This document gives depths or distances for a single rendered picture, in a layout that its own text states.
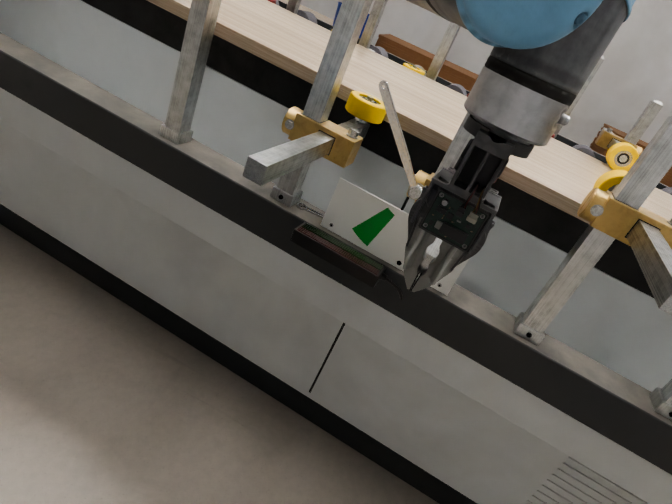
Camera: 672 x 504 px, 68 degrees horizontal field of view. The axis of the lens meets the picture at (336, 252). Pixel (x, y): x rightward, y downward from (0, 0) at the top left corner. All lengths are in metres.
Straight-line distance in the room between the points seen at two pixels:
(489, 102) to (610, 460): 0.76
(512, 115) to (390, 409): 0.99
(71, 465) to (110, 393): 0.21
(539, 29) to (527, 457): 1.15
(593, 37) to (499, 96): 0.09
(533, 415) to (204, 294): 0.88
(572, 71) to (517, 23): 0.19
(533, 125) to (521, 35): 0.19
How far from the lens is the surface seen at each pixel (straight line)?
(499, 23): 0.31
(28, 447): 1.35
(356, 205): 0.88
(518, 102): 0.49
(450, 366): 0.99
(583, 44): 0.50
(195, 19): 0.99
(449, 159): 0.83
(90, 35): 1.46
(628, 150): 1.69
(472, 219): 0.50
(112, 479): 1.30
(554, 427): 1.04
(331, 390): 1.38
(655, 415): 0.99
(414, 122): 1.04
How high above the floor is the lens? 1.10
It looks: 28 degrees down
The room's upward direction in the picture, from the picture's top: 24 degrees clockwise
